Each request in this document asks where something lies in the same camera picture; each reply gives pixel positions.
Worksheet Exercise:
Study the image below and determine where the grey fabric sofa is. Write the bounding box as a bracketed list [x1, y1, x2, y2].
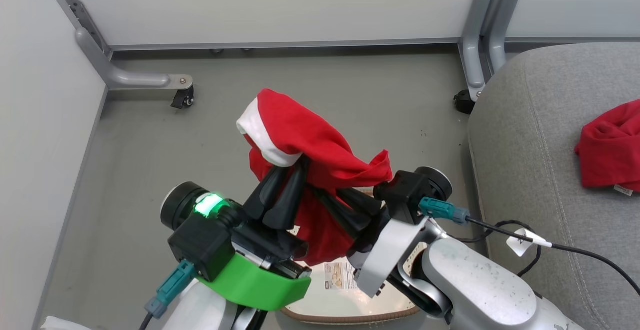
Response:
[467, 42, 640, 330]

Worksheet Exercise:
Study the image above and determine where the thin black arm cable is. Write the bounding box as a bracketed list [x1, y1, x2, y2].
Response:
[450, 220, 544, 279]

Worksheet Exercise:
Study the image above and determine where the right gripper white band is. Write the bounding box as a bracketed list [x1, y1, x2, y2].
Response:
[312, 188, 431, 298]

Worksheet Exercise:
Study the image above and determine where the black caster wheel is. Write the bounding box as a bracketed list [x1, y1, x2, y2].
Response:
[170, 86, 195, 110]
[453, 90, 476, 116]

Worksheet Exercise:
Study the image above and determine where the pink laundry basket brown rim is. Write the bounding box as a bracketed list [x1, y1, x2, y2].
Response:
[280, 187, 427, 326]

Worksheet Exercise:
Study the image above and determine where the right camera cable teal plug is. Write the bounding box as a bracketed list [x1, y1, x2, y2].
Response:
[419, 197, 640, 296]

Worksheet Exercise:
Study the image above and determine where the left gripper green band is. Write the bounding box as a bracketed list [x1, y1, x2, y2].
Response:
[197, 157, 312, 312]

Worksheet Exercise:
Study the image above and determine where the upright grey partition foot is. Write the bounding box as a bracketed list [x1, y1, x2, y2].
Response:
[487, 0, 521, 76]
[460, 0, 494, 102]

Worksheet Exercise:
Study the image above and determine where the plain red garment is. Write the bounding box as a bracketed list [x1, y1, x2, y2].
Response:
[575, 99, 640, 197]

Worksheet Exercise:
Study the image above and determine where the long grey partition foot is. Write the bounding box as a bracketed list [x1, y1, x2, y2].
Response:
[76, 27, 195, 91]

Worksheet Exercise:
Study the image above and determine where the white cable tag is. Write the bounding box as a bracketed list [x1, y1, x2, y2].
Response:
[506, 228, 553, 258]

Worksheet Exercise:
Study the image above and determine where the red garment white trim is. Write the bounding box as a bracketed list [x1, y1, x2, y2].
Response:
[236, 88, 394, 267]

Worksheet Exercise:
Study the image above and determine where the left camera cable teal plug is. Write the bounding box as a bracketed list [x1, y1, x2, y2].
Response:
[139, 260, 197, 330]

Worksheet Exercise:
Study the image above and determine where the camera cable teal plug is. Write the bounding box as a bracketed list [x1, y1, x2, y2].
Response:
[139, 260, 197, 330]
[419, 197, 640, 296]

